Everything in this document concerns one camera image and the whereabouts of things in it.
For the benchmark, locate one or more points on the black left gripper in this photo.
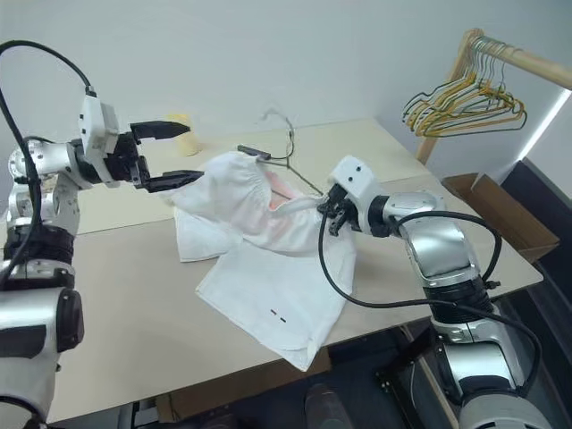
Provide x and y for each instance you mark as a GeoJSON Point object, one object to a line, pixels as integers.
{"type": "Point", "coordinates": [123, 161]}

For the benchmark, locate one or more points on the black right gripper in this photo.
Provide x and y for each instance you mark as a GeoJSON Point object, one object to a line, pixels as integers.
{"type": "Point", "coordinates": [343, 210]}

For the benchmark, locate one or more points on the white shirt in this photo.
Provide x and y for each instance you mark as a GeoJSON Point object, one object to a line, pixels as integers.
{"type": "Point", "coordinates": [268, 286]}

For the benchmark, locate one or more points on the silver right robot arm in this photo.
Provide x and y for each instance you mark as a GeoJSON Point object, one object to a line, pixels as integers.
{"type": "Point", "coordinates": [440, 241]}

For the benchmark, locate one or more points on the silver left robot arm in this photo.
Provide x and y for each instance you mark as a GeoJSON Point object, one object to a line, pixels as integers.
{"type": "Point", "coordinates": [44, 156]}

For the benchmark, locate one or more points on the pale yellow cup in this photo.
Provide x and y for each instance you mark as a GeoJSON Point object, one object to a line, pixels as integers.
{"type": "Point", "coordinates": [187, 146]}

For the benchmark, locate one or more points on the bundle of clothes hangers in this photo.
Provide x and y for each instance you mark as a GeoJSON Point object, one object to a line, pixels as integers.
{"type": "Point", "coordinates": [469, 127]}

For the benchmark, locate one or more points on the brown cardboard box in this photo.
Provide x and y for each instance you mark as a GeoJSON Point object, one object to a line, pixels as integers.
{"type": "Point", "coordinates": [514, 223]}

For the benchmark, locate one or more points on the hangers on rack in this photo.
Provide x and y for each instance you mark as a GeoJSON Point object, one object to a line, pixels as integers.
{"type": "Point", "coordinates": [520, 109]}

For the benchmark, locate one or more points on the wooden clothes rack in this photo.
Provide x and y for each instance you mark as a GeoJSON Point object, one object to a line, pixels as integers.
{"type": "Point", "coordinates": [536, 60]}

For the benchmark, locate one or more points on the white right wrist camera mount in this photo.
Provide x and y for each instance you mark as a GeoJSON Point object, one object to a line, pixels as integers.
{"type": "Point", "coordinates": [357, 179]}

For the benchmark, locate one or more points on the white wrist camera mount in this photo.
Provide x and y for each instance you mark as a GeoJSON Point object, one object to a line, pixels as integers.
{"type": "Point", "coordinates": [357, 179]}
{"type": "Point", "coordinates": [96, 125]}

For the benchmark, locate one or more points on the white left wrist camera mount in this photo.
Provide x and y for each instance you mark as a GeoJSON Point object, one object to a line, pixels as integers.
{"type": "Point", "coordinates": [96, 125]}

